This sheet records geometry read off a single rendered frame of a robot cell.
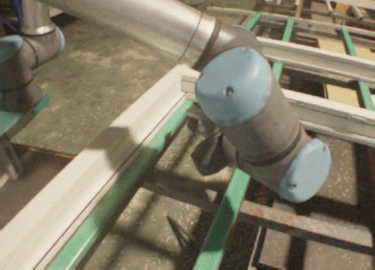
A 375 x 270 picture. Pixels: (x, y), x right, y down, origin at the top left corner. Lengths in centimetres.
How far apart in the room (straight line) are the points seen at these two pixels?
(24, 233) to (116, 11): 36
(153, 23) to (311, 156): 28
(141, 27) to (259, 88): 20
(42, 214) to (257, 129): 36
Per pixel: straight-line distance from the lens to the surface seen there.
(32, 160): 163
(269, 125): 31
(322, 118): 78
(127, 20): 41
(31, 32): 127
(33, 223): 49
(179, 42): 40
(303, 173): 36
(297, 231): 61
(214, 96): 29
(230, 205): 55
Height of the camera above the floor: 130
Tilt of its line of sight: 37 degrees down
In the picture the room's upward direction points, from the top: straight up
